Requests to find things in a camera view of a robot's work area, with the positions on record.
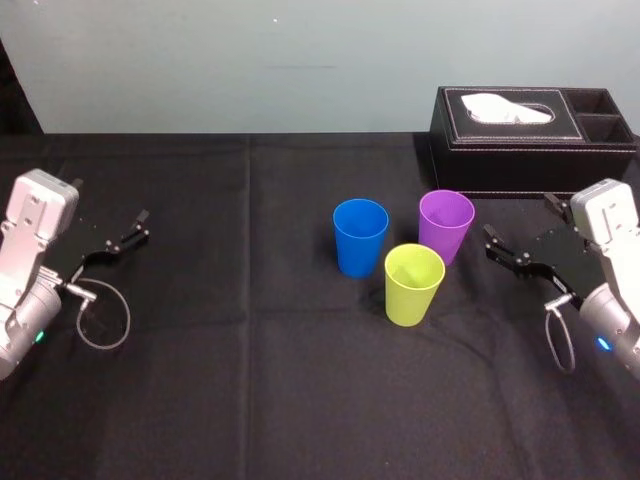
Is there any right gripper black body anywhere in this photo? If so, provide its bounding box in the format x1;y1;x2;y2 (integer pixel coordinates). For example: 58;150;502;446
532;223;610;310

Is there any blue plastic cup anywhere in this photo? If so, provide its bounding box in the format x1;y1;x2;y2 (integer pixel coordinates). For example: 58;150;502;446
332;198;391;280

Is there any gripper thin dark cable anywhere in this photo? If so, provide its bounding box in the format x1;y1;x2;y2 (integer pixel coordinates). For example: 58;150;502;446
543;294;577;375
63;278;133;352

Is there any dark curtain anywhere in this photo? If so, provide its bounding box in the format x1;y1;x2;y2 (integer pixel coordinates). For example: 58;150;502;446
0;37;45;135

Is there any black table cloth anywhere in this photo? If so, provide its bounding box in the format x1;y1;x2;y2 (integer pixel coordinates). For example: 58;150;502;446
0;130;640;480

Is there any left gripper thin dark cable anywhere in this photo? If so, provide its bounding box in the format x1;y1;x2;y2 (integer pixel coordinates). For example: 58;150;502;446
63;278;133;352

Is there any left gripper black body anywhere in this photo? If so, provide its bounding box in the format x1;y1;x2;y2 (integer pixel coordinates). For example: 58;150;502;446
41;208;112;287

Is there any white tissue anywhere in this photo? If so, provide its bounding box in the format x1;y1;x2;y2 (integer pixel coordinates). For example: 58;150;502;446
460;93;556;125

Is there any purple plastic cup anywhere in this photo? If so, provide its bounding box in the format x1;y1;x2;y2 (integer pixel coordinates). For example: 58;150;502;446
418;189;476;267

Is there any yellow-green plastic cup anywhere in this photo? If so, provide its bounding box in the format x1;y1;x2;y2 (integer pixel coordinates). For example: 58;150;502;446
383;243;447;329

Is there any black leather tissue box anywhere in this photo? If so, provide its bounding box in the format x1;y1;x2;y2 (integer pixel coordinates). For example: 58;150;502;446
428;85;637;201

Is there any right gripper thin dark cable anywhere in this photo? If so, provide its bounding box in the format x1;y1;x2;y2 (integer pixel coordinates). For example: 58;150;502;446
543;294;577;375

